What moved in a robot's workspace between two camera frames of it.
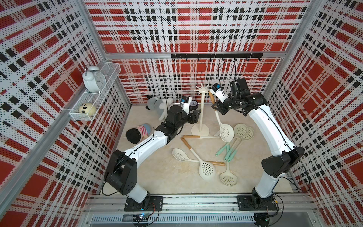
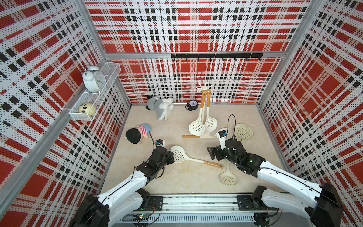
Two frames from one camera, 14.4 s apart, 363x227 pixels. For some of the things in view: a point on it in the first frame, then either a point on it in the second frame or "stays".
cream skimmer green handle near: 228,178 stays
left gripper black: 192,117 to 169,154
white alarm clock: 94,81 stays
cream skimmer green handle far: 240,130 stays
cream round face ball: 88,108 stays
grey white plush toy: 154,103 stays
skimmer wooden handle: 226,132 to 211,125
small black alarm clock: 194,104 stays
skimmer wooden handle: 206,170 to 197,127
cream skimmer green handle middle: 249,135 stays
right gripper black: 221,109 to 212,153
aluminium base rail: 295,210 stays
